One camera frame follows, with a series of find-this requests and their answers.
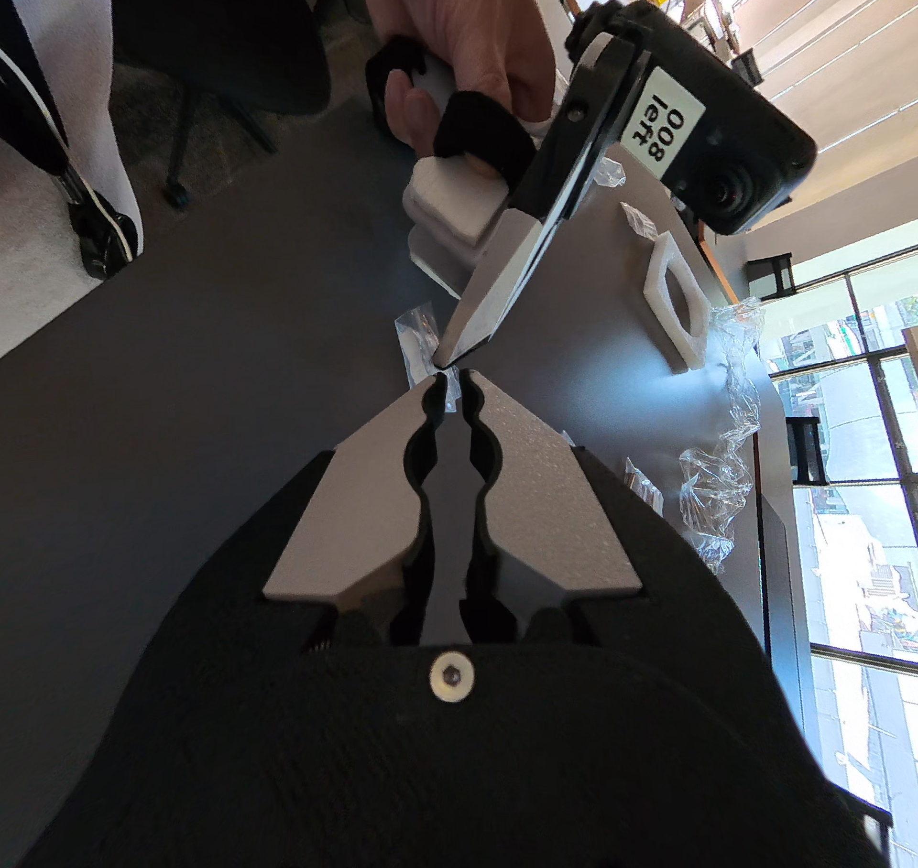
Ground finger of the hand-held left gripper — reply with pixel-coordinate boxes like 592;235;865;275
458;221;565;369
432;208;544;370

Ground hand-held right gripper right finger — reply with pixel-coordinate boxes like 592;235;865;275
461;369;644;644

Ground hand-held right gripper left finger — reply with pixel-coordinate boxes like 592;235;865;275
262;373;443;644

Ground small clear screw bag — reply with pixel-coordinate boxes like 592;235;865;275
394;302;463;413

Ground grey desk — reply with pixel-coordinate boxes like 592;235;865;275
0;94;800;868

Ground person's left hand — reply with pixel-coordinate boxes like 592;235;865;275
343;0;559;159

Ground clear bag of long screws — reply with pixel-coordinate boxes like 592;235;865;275
623;458;666;519

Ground beige roller blinds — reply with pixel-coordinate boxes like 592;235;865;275
717;0;918;191

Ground crumpled clear plastic wrap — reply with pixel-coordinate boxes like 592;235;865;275
710;298;767;410
678;409;761;575

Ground large grid window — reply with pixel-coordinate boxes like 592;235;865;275
746;223;918;868

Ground black office chair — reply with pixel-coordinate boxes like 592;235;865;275
108;0;332;211

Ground person's white shirt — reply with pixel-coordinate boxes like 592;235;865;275
0;0;144;256

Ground white square foam frame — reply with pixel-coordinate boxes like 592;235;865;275
643;231;713;372

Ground black lanyard strap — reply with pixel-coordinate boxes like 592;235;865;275
0;0;139;281

